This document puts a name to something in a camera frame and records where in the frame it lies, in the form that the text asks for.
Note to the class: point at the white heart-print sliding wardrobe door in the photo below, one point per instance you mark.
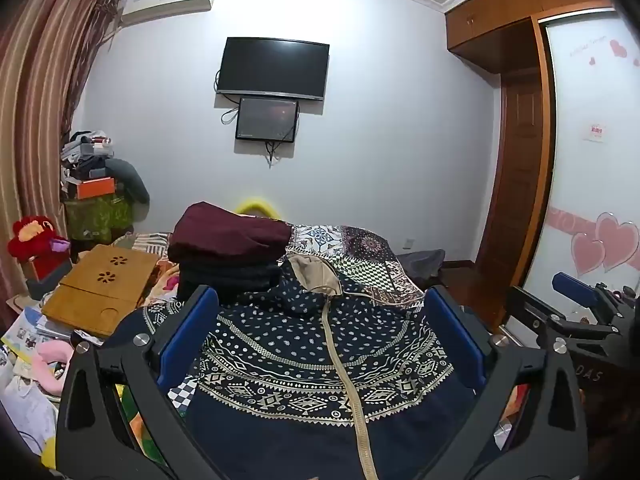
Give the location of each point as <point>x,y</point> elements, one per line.
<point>590,185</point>

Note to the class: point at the red white sticker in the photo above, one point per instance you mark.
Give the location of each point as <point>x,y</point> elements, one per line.
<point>595,132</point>

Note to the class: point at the navy patterned hooded garment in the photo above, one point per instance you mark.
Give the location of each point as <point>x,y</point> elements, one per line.
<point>310,360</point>

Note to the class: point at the pile of magazines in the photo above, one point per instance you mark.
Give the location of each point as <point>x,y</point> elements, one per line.
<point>27,332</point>

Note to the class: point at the pile of clutter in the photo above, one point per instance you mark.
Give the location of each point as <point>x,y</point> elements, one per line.
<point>85,155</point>

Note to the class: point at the red plush toy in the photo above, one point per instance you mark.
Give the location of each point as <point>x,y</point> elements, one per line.
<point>32,237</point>

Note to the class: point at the yellow curved object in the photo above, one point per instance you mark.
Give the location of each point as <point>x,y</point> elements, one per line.
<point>255,206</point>

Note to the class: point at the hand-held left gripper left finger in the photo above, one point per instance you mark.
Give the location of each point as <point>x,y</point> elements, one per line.
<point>187,335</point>

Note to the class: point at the patchwork printed bed sheet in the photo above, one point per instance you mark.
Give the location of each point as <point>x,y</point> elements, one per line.
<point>380,265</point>

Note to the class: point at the pink plush pillow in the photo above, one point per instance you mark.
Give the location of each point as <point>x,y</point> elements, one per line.
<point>50,360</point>

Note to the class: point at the striped brown curtain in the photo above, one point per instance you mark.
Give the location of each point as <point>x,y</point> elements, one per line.
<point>35,110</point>

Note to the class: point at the small black wall monitor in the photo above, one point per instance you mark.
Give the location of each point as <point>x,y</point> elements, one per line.
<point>267,119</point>

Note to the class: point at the white wall socket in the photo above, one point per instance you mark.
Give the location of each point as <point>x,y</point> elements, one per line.
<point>408,243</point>

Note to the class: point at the stack of dark folded clothes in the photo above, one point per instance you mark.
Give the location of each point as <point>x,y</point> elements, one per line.
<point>225,275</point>

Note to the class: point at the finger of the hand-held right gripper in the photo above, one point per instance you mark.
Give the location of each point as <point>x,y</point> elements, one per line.
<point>532,307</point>
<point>575,287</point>

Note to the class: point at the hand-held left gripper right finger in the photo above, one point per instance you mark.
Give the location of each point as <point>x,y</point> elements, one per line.
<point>456,337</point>

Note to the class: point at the wooden lap desk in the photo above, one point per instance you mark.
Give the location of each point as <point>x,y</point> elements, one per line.
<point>100,290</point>

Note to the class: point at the white air conditioner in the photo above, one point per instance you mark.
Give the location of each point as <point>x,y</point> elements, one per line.
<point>170,2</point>

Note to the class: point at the grey storage box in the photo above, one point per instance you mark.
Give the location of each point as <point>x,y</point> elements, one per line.
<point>47,272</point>

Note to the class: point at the maroon folded garment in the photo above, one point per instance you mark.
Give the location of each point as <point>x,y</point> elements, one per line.
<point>230,230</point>

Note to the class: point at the black wall television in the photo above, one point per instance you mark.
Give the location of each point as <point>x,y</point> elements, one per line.
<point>272,67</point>

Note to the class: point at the orange box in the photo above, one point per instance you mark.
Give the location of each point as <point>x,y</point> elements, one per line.
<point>95,188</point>

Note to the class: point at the brown wooden door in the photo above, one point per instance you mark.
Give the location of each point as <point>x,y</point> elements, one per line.
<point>520,170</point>

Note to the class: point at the dark bag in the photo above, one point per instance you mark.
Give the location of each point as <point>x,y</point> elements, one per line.
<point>422,262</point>

